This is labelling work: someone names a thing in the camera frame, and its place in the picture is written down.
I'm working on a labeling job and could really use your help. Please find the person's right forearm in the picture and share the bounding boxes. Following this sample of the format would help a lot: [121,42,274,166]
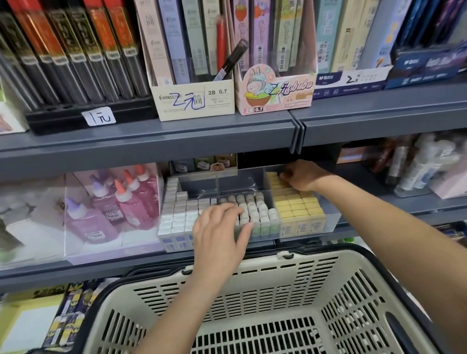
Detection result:
[315,169,467,354]

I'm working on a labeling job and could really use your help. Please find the person's right hand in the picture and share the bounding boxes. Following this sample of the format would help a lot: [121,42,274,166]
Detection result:
[278,157,334,195]

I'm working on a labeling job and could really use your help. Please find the translucent glue bottle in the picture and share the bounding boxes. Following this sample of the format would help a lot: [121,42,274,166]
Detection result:
[172,158,195,175]
[214,153,239,171]
[193,156,216,172]

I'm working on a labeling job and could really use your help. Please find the beige shopping basket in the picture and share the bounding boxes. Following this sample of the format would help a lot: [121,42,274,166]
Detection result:
[4,238,447,354]

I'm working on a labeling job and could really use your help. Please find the grey store shelves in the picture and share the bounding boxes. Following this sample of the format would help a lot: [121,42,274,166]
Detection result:
[0,0,467,344]

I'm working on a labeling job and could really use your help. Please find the rows of white erasers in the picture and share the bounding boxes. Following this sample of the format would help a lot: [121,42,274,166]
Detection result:
[155,175,215,252]

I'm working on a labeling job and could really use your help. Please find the black pen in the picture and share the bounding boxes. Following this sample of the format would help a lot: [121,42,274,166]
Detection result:
[212,39,251,82]

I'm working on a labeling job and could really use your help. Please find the white pencil display box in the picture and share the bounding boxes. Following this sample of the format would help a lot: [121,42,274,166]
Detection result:
[134,0,238,123]

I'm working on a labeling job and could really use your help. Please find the pink glue bottle orange cap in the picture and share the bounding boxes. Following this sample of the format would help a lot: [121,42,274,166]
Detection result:
[133,163,163,204]
[112,178,155,231]
[122,170,160,216]

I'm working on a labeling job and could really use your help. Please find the person's left hand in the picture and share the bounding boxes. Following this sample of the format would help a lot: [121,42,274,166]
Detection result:
[190,201,258,297]

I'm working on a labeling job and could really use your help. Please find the blue white display box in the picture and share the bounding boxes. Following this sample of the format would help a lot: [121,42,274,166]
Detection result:
[310,0,467,100]

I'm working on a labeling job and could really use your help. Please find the dark blue yellow packets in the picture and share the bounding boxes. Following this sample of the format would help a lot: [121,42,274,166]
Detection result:
[40,279,111,352]

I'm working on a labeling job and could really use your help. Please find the pink glue display box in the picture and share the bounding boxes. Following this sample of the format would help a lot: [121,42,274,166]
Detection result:
[59,163,170,267]

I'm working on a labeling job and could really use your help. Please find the white price label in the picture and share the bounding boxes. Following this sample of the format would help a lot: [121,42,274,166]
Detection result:
[80,106,117,128]

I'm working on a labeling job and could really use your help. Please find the black lead tube display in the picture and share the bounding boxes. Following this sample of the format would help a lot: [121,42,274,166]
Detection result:
[0,0,159,137]

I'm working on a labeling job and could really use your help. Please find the white glue display box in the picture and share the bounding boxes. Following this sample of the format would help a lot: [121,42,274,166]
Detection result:
[0,177,71,270]

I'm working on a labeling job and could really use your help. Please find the yellow empty display box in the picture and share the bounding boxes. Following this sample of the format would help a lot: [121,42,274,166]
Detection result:
[0,292,70,354]

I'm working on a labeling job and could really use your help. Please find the pink glue bottle purple cap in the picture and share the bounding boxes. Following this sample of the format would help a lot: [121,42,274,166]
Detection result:
[63,195,121,246]
[89,174,128,226]

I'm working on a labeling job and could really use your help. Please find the clear plastic divider tray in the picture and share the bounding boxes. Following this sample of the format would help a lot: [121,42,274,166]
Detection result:
[157,162,344,253]

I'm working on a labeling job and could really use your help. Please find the colourful pencil display box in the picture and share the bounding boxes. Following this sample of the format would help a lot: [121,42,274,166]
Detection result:
[229,0,321,117]

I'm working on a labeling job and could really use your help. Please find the row of clear glue bottles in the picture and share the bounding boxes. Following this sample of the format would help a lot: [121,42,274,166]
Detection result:
[0,209,28,259]

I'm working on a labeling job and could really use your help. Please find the yellow erasers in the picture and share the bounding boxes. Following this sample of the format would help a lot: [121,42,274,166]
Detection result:
[264,168,328,239]

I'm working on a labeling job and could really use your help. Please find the person's left forearm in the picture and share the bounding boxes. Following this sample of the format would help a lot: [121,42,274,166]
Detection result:
[114,276,240,354]

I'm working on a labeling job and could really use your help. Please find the row of white green erasers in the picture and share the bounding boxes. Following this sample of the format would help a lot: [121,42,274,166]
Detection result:
[211,190,283,241]

